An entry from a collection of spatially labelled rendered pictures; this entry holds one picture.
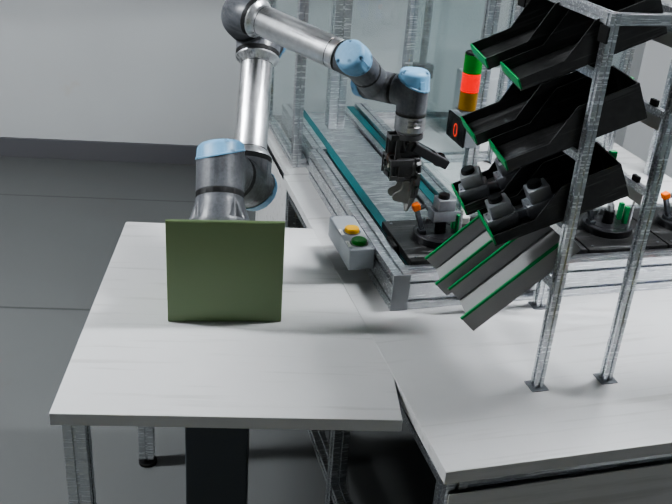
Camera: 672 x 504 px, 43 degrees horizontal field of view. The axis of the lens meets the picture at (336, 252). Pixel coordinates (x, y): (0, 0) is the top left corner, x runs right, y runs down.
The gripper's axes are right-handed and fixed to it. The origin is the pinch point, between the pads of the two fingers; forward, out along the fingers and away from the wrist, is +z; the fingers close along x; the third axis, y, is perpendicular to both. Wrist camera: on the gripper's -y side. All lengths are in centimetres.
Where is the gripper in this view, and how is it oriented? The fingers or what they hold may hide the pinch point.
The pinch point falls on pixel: (408, 206)
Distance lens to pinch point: 218.3
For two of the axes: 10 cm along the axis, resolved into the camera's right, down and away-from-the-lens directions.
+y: -9.6, 0.6, -2.6
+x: 2.6, 4.5, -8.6
